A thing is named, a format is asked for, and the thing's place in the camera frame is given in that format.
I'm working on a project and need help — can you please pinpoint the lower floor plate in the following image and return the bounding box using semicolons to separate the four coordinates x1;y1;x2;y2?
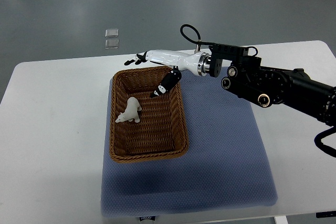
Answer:
105;38;119;49

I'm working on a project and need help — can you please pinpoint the floor plate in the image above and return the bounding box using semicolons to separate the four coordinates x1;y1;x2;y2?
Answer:
105;28;119;38
105;38;119;49

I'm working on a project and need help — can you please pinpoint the brown wicker basket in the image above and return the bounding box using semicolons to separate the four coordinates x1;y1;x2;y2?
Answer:
109;66;189;163

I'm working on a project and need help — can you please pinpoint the upper floor plate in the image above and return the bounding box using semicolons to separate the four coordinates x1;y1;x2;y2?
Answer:
105;28;119;38

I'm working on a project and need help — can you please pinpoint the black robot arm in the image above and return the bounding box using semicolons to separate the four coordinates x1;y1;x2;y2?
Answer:
189;38;335;157

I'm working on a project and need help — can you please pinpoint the black table control panel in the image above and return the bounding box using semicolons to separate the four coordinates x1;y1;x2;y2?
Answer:
316;211;336;219

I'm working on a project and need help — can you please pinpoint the white bear figurine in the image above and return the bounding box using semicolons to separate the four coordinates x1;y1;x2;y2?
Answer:
115;97;142;123

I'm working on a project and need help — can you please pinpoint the blue quilted mat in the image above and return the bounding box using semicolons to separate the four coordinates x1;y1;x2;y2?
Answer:
101;71;278;218

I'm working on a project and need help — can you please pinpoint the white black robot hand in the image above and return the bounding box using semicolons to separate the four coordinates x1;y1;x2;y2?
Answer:
124;50;211;98

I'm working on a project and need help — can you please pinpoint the black label tag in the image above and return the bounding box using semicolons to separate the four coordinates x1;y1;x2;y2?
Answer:
139;216;155;221

